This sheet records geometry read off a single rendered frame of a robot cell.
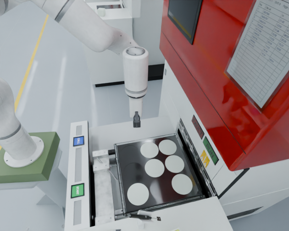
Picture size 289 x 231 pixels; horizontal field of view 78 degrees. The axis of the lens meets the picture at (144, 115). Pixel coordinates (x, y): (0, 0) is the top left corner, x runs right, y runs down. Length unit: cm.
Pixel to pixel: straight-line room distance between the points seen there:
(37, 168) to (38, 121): 161
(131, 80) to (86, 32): 20
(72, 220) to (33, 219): 116
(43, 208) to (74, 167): 109
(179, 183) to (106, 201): 35
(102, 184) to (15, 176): 43
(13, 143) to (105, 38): 68
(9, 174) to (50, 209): 91
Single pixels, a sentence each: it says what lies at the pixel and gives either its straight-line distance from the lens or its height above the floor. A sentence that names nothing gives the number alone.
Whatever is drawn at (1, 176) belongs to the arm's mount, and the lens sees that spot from 115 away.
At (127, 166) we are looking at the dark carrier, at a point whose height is 90.
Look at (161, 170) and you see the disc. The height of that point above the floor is 90.
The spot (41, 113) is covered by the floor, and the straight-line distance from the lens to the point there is 272.
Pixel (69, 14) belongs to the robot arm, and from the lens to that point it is 55.
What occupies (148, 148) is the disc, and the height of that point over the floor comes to 90.
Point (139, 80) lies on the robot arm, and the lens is 61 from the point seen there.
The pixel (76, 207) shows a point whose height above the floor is 96.
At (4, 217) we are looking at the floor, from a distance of 214.
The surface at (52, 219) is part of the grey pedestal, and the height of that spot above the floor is 1.
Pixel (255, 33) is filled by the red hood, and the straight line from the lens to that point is 49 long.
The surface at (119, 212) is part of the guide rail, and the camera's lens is 94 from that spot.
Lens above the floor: 176
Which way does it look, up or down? 48 degrees down
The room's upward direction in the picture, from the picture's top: 2 degrees clockwise
